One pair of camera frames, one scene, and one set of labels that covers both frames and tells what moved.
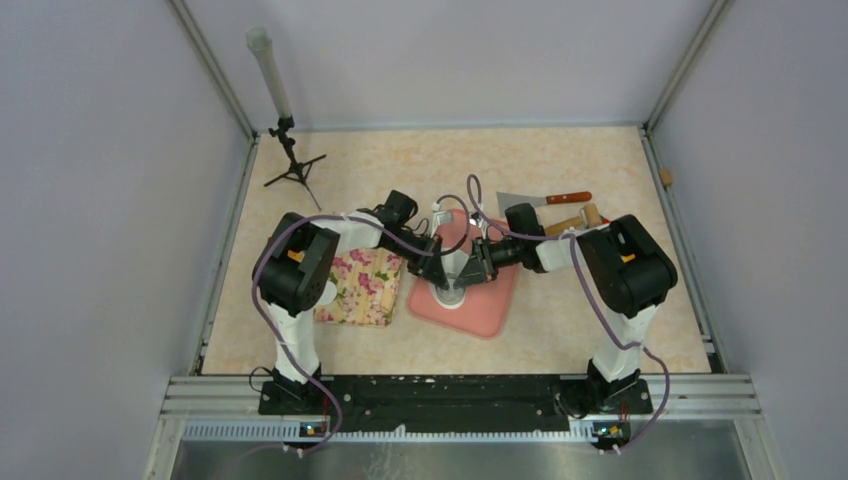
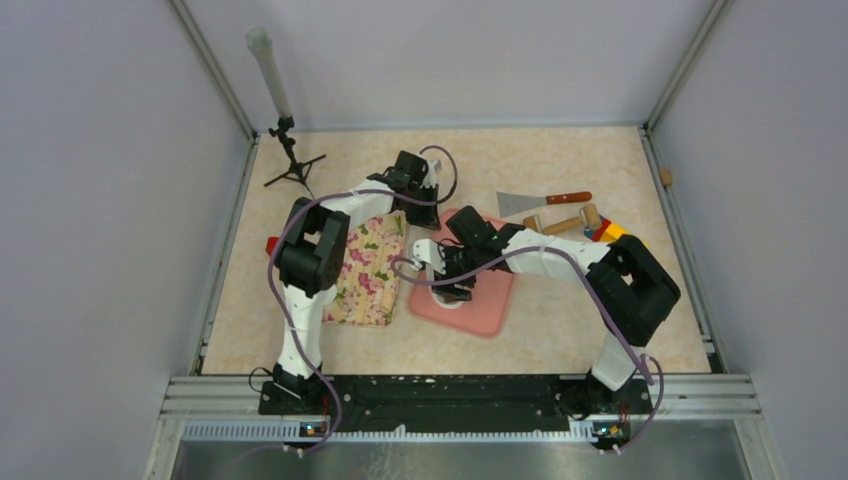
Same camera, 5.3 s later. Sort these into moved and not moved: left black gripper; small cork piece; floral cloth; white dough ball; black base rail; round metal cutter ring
Moved: white dough ball; left black gripper
Not moved: round metal cutter ring; small cork piece; black base rail; floral cloth
